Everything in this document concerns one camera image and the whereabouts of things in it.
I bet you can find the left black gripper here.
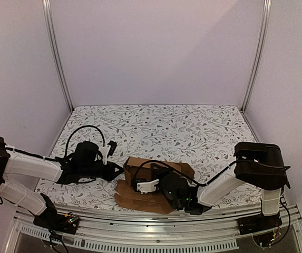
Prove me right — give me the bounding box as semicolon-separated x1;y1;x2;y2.
80;161;124;182

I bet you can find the brown cardboard box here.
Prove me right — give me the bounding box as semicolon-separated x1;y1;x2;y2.
114;157;195;214

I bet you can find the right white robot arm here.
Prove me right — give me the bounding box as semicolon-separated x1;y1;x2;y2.
151;142;290;230

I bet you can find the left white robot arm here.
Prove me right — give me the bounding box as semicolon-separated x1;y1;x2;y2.
0;137;123;229

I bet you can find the floral patterned table mat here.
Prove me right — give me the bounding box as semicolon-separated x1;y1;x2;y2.
35;105;261;212

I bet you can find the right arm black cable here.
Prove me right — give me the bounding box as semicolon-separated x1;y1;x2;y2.
129;159;236;190

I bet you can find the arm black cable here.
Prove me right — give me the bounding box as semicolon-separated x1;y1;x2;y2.
63;124;107;161
129;159;236;190

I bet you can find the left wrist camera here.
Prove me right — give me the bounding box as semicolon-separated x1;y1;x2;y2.
98;141;117;164

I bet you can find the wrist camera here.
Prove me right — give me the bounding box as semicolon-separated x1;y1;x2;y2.
98;141;117;164
132;179;160;194

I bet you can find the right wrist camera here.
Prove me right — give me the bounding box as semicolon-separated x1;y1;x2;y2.
132;179;160;194

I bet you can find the front aluminium rail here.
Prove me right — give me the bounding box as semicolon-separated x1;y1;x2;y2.
4;205;302;252

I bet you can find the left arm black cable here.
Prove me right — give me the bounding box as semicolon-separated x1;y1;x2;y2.
63;124;107;161

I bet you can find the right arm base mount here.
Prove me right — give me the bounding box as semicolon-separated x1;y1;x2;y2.
237;212;282;235

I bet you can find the left aluminium frame post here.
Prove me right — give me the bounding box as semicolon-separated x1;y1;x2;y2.
42;0;74;113

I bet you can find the aluminium frame post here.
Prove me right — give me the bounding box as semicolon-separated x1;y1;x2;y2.
240;0;272;114
42;0;74;113

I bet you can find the right aluminium frame post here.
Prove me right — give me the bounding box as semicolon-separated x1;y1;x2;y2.
240;0;272;114

